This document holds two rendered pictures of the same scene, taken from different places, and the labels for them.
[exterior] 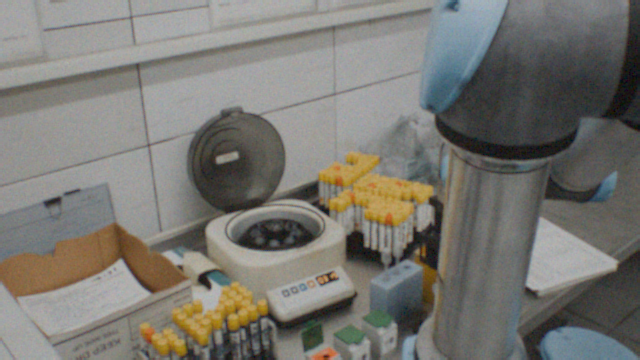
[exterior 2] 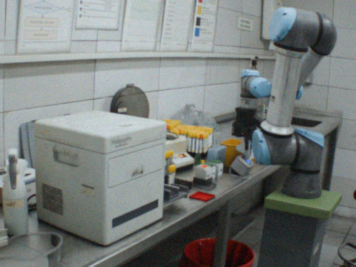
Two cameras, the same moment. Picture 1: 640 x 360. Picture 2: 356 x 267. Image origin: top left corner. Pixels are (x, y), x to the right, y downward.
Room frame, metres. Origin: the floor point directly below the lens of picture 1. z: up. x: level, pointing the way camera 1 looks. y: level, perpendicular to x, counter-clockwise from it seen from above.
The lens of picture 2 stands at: (-0.73, 0.64, 1.41)
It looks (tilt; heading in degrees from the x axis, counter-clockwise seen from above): 11 degrees down; 341
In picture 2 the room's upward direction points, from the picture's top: 3 degrees clockwise
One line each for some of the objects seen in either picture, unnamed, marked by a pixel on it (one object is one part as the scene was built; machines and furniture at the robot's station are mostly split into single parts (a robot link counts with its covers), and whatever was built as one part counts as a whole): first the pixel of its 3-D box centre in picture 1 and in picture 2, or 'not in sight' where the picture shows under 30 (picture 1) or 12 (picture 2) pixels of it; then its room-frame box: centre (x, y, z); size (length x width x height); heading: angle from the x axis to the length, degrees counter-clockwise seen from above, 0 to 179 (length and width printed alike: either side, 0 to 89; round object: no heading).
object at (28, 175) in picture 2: not in sight; (17, 176); (0.77, 0.69, 0.94); 0.22 x 0.12 x 0.13; 134
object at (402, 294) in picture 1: (396, 297); (216, 159); (0.99, -0.14, 0.92); 0.10 x 0.07 x 0.10; 133
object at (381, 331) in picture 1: (379, 334); (215, 168); (0.91, -0.10, 0.91); 0.05 x 0.04 x 0.07; 40
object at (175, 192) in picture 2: not in sight; (163, 196); (0.59, 0.22, 0.92); 0.21 x 0.07 x 0.05; 130
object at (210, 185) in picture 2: not in sight; (202, 181); (0.80, 0.00, 0.89); 0.09 x 0.05 x 0.04; 38
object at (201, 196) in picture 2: not in sight; (202, 196); (0.68, 0.05, 0.88); 0.07 x 0.07 x 0.01; 40
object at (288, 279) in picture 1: (281, 255); (157, 149); (1.14, 0.08, 0.94); 0.30 x 0.24 x 0.12; 31
